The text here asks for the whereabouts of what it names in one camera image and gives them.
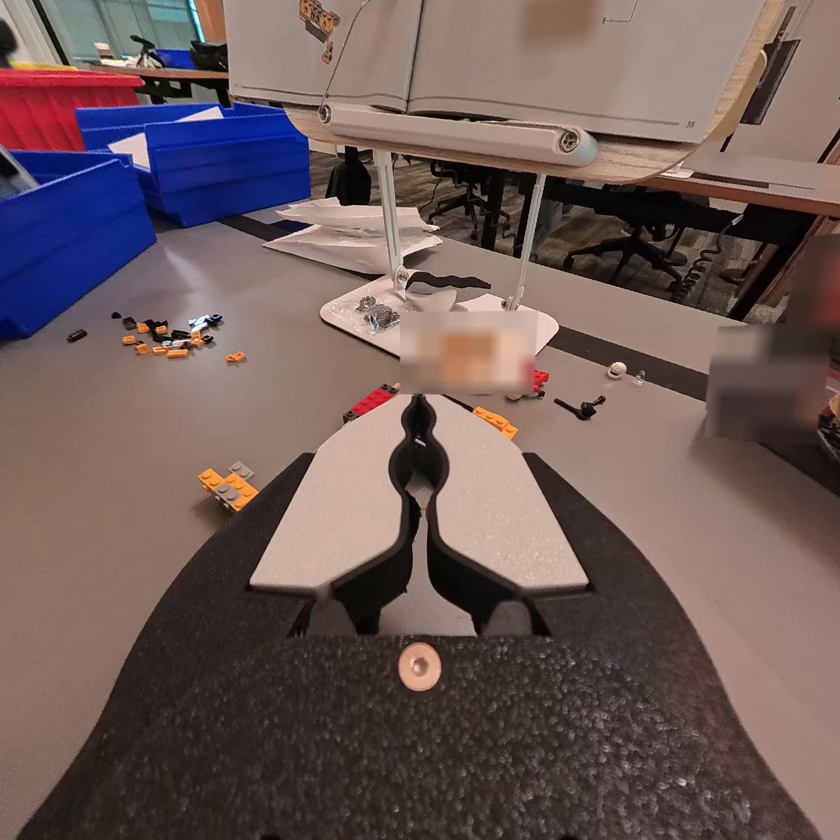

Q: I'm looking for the black coiled cable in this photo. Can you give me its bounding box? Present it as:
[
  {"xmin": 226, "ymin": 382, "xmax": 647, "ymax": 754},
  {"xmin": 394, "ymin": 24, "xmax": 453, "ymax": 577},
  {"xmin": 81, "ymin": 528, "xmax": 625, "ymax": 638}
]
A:
[{"xmin": 676, "ymin": 230, "xmax": 723, "ymax": 304}]

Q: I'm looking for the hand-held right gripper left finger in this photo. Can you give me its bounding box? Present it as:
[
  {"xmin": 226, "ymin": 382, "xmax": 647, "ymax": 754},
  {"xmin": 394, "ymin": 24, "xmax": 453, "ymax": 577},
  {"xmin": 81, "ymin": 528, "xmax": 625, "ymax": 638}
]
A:
[{"xmin": 249, "ymin": 392, "xmax": 424, "ymax": 636}]

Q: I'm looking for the instruction booklet on stand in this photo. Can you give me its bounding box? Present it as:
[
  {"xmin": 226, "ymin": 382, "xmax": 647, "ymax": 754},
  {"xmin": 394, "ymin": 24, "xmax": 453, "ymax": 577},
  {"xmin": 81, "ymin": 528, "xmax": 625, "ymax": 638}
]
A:
[{"xmin": 223, "ymin": 0, "xmax": 805, "ymax": 361}]

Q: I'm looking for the red plastic bin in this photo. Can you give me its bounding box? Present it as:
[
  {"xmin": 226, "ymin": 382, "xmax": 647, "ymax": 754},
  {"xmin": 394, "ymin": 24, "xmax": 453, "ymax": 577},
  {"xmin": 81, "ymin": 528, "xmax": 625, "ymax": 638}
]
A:
[{"xmin": 0, "ymin": 69, "xmax": 144, "ymax": 153}]

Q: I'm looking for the large blue plastic bin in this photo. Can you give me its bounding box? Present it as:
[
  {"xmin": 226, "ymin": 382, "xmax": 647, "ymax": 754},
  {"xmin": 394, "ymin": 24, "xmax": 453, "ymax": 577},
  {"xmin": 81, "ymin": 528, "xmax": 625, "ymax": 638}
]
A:
[{"xmin": 0, "ymin": 150, "xmax": 158, "ymax": 340}]

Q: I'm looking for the pile of small toy bricks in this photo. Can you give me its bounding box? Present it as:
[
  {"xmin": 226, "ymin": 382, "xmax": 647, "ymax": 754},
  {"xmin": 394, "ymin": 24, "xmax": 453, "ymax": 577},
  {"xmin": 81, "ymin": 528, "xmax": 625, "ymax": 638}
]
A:
[{"xmin": 66, "ymin": 310, "xmax": 224, "ymax": 360}]

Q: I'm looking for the orange toy plate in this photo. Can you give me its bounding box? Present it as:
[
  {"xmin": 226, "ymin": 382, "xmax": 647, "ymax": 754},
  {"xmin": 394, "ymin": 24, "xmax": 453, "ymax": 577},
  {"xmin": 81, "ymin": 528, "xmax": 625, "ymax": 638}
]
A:
[{"xmin": 472, "ymin": 407, "xmax": 519, "ymax": 439}]

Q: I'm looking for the clear bag of dark parts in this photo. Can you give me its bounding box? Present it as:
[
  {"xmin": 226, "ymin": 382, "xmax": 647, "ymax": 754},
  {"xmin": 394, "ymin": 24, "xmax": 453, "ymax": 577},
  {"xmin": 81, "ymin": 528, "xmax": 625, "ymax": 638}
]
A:
[{"xmin": 357, "ymin": 295, "xmax": 403, "ymax": 336}]

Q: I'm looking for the orange grey brick assembly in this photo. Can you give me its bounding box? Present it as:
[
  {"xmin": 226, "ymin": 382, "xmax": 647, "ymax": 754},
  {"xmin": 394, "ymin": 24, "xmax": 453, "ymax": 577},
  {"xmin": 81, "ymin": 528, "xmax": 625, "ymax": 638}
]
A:
[{"xmin": 199, "ymin": 461, "xmax": 260, "ymax": 513}]

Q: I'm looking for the black office chair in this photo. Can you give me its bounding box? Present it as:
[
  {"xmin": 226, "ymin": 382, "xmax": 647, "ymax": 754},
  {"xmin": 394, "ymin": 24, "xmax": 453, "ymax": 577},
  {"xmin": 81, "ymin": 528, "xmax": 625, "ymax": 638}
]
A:
[
  {"xmin": 564, "ymin": 220, "xmax": 690, "ymax": 293},
  {"xmin": 430, "ymin": 161, "xmax": 516, "ymax": 240}
]

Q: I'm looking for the long wooden table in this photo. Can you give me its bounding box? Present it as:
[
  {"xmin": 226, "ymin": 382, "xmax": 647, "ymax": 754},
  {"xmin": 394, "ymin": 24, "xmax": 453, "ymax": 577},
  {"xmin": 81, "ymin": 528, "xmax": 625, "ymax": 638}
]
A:
[{"xmin": 92, "ymin": 62, "xmax": 231, "ymax": 106}]

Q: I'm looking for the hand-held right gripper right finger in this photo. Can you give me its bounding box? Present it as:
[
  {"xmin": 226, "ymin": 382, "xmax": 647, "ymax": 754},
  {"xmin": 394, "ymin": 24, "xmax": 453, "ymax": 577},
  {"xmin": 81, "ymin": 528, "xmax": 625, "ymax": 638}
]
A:
[{"xmin": 419, "ymin": 391, "xmax": 592, "ymax": 636}]

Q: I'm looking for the grey side table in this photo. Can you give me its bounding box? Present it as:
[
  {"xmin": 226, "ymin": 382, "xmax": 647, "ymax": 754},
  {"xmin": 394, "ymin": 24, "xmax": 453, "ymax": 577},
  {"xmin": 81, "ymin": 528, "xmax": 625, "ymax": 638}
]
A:
[{"xmin": 545, "ymin": 154, "xmax": 840, "ymax": 322}]

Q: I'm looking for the black red toy car chassis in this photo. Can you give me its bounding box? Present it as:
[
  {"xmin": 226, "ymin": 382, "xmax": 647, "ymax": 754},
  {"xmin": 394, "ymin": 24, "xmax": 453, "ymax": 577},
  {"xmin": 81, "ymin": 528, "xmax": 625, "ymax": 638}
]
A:
[{"xmin": 341, "ymin": 381, "xmax": 473, "ymax": 427}]

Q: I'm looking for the black toy set box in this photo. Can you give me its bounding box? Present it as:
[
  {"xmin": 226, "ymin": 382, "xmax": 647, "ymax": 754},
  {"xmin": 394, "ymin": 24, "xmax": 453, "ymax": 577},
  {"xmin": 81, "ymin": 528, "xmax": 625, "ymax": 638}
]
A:
[{"xmin": 764, "ymin": 381, "xmax": 840, "ymax": 500}]

